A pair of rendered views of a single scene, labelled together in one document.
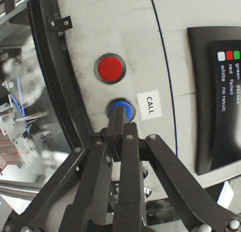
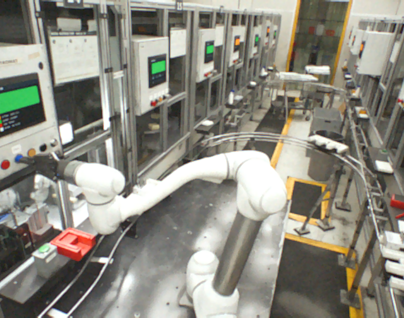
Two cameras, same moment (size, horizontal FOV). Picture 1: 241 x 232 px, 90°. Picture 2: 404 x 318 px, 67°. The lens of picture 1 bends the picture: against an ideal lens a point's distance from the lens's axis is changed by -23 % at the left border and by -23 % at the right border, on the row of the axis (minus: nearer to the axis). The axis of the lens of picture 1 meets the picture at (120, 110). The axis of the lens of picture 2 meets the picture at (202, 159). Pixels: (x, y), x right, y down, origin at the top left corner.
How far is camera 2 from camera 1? 1.20 m
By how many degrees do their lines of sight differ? 51
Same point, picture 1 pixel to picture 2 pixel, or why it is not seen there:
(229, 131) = (28, 116)
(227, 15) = not seen: outside the picture
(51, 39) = (1, 185)
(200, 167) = (41, 122)
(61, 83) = (14, 178)
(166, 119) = (21, 141)
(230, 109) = (19, 120)
